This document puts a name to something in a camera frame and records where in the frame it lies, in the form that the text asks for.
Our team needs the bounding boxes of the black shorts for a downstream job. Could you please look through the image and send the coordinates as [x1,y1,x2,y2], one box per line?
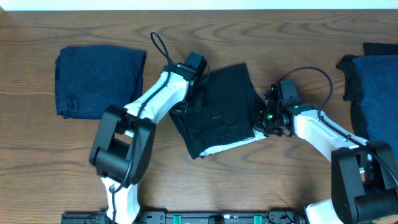
[169,63,266,159]

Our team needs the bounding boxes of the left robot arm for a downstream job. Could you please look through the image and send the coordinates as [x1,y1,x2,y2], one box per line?
[89,52,208,223]

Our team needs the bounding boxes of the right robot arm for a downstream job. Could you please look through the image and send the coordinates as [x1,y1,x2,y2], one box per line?
[253,80,397,223]

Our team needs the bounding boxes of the dark clothes pile right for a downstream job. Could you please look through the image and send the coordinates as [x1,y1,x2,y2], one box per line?
[336,42,397,151]

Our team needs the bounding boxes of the folded navy blue garment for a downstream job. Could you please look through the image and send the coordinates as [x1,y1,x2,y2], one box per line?
[54,45,146,119]

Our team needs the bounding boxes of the left black camera cable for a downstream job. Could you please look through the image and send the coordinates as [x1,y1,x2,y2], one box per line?
[108,30,175,224]

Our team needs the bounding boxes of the black camera cable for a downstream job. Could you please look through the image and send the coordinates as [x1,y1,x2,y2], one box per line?
[108,30,175,224]
[276,66,398,187]

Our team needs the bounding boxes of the right black camera cable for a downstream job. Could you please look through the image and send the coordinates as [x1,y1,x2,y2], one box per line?
[276,66,398,187]

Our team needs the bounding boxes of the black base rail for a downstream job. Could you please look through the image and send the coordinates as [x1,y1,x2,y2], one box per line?
[60,211,307,224]

